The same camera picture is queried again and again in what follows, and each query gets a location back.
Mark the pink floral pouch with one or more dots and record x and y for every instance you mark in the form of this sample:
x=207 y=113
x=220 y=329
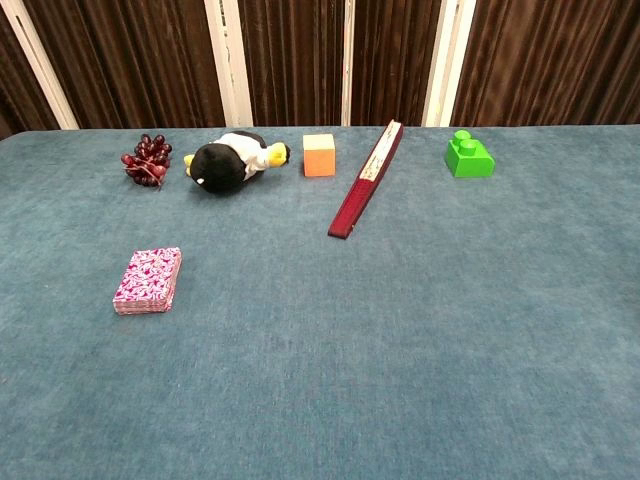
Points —
x=141 y=310
x=147 y=272

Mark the dark red folded fan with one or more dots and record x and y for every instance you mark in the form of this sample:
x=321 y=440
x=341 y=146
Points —
x=367 y=180

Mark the orange yellow cube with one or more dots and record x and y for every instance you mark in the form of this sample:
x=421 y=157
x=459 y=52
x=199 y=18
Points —
x=319 y=157

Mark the blue table cloth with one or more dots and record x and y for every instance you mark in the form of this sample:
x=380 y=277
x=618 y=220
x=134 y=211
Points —
x=320 y=325

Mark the black white penguin plush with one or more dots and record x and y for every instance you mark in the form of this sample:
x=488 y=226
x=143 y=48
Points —
x=225 y=162

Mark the green toy building block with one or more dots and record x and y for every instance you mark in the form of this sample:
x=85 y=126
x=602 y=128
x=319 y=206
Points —
x=469 y=159

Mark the dark brown curtain panel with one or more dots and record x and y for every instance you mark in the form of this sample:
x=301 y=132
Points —
x=550 y=60
x=15 y=95
x=295 y=60
x=392 y=55
x=135 y=60

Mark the dark red grape bunch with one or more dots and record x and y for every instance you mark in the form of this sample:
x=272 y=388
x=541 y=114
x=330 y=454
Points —
x=148 y=159

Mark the thin white frame post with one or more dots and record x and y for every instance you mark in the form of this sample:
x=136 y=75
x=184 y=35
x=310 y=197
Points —
x=347 y=60

